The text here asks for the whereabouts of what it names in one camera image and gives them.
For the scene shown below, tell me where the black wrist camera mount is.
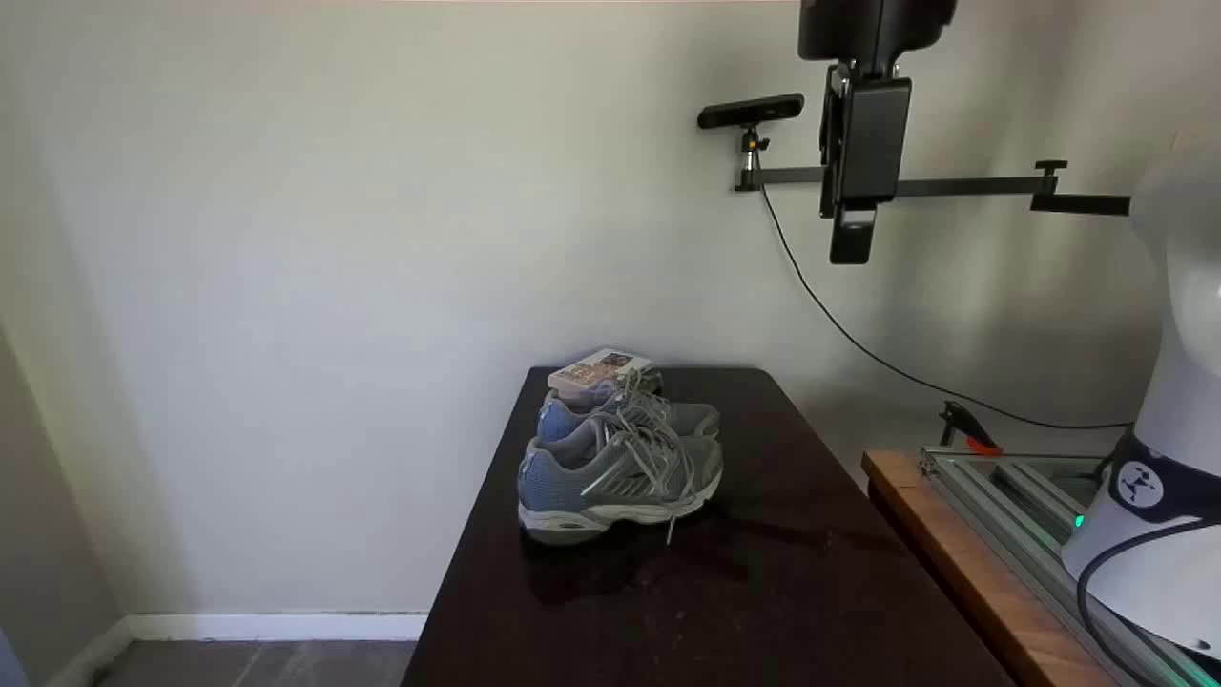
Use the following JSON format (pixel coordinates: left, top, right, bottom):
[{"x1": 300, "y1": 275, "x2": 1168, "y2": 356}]
[{"x1": 792, "y1": 0, "x2": 961, "y2": 69}]

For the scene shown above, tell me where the red handled clamp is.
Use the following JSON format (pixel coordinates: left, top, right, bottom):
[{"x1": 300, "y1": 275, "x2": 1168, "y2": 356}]
[{"x1": 934, "y1": 398, "x2": 1004, "y2": 463}]

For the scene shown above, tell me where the light wooden bench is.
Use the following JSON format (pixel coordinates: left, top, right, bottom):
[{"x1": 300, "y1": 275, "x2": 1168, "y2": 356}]
[{"x1": 859, "y1": 447, "x2": 1126, "y2": 687}]

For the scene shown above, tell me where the aluminium profile rail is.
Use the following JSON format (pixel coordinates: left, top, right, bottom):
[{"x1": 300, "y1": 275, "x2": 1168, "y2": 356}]
[{"x1": 918, "y1": 443, "x2": 1221, "y2": 687}]

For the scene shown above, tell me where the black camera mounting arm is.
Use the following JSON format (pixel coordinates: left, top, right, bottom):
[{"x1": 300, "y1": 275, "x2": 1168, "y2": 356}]
[{"x1": 730, "y1": 125, "x2": 1131, "y2": 216}]

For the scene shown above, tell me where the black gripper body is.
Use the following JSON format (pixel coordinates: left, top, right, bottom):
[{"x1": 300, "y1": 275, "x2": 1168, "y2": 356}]
[{"x1": 815, "y1": 65, "x2": 914, "y2": 220}]

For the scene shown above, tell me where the thin black hanging cable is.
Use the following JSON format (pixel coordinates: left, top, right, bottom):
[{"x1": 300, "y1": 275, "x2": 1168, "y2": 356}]
[{"x1": 754, "y1": 188, "x2": 1137, "y2": 439}]

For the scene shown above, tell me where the black stereo camera bar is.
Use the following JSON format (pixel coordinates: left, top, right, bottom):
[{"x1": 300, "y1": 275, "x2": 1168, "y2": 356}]
[{"x1": 693, "y1": 87, "x2": 810, "y2": 135}]

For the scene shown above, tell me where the blue grey running shoe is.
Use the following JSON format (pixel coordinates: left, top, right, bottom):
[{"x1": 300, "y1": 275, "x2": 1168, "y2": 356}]
[
  {"x1": 511, "y1": 402, "x2": 730, "y2": 548},
  {"x1": 532, "y1": 342, "x2": 724, "y2": 447}
]

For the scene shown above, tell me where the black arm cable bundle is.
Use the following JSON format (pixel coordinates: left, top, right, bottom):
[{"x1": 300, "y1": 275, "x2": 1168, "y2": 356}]
[{"x1": 1072, "y1": 513, "x2": 1221, "y2": 687}]

